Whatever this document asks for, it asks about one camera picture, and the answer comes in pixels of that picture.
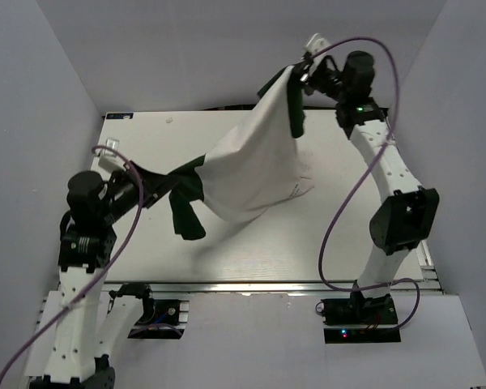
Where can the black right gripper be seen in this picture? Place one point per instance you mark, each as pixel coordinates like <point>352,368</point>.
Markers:
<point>313,70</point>

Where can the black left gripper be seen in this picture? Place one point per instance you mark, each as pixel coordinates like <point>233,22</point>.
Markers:
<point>155,185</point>

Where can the white green-sleeved t-shirt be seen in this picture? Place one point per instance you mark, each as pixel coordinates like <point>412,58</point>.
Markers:
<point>256,165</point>

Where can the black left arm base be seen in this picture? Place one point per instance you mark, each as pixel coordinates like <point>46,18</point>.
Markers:
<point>150,317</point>

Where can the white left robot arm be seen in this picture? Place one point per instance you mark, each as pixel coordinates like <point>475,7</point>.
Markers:
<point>82,352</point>

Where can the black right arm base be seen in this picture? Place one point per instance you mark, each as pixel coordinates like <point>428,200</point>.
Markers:
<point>343,323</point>

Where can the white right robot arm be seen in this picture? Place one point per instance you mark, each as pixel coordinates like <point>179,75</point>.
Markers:
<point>407,209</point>

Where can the blue table corner label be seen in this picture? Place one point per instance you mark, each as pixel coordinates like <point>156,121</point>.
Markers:
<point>119,116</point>

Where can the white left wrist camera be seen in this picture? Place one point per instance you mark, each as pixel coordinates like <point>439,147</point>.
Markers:
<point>108,159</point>

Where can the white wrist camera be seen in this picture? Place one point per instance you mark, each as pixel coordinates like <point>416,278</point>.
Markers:
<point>108,159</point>
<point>316,44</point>

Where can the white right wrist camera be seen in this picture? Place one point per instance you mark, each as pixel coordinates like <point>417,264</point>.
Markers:
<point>316,44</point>

